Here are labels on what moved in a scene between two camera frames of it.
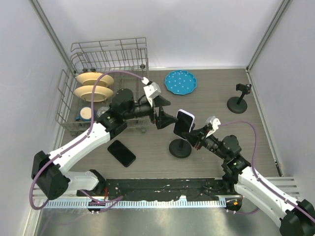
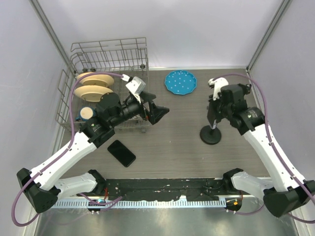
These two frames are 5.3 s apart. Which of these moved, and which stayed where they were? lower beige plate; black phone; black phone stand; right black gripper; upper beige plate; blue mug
Moved: black phone stand; right black gripper
Stayed: upper beige plate; lower beige plate; black phone; blue mug
